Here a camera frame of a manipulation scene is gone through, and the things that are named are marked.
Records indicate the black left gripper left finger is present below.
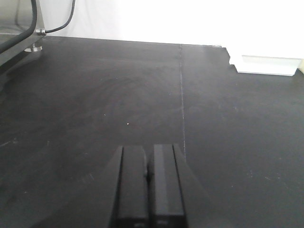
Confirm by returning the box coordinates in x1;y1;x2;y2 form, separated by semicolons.
110;145;149;228

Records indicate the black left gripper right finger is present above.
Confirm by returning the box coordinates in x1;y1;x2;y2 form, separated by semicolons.
148;144;189;228

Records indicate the left white storage bin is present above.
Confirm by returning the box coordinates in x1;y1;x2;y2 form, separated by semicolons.
229;55;302;76

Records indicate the stainless steel lab machine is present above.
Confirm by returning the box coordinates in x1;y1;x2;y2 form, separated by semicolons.
0;0;45;65

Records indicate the black power cable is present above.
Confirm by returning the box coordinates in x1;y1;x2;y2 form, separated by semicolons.
35;0;76;34

